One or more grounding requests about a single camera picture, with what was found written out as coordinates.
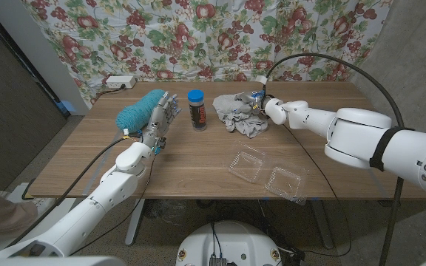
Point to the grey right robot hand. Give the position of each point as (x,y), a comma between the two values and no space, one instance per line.
(258,102)

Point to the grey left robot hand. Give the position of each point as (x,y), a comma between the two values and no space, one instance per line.
(161,120)

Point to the grey shirt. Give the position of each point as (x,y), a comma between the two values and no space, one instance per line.
(235,118)

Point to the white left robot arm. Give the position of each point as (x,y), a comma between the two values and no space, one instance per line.
(91,212)

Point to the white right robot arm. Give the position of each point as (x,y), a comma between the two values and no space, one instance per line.
(364,136)

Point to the teal yarn skein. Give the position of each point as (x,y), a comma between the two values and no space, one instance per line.
(137,114)

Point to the clear plastic clamshell container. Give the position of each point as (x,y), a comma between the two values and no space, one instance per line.
(248,162)

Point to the white tape tag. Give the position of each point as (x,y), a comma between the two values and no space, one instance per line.
(262,79)

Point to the tennis ball can blue lid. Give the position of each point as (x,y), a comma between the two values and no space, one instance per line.
(197,114)

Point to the white power strip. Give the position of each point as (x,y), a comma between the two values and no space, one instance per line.
(120,81)

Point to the floral fruit print backdrop cloth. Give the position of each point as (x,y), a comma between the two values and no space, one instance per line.
(198,37)

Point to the metal table leg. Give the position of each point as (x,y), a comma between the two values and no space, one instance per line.
(134,221)
(322,225)

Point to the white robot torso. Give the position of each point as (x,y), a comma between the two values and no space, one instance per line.
(231,240)

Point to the dark textured door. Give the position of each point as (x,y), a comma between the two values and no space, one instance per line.
(13,122)

